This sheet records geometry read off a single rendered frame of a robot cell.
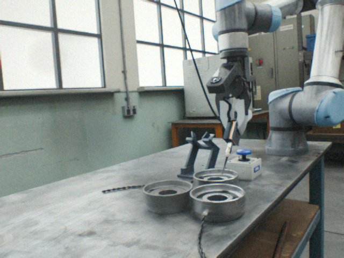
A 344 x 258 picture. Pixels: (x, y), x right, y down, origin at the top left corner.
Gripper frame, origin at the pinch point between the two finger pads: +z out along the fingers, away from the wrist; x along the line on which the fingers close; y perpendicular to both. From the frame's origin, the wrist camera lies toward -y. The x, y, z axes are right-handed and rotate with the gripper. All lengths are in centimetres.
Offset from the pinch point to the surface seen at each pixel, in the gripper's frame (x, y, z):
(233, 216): -11.4, -22.3, 12.5
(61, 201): 27.3, -35.0, 13.3
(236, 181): -5.5, -10.0, 10.3
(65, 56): 171, 52, -48
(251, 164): -4.2, 0.7, 8.7
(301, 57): 71, 320, -51
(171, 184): 6.1, -18.8, 10.0
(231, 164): 1.1, 0.3, 9.2
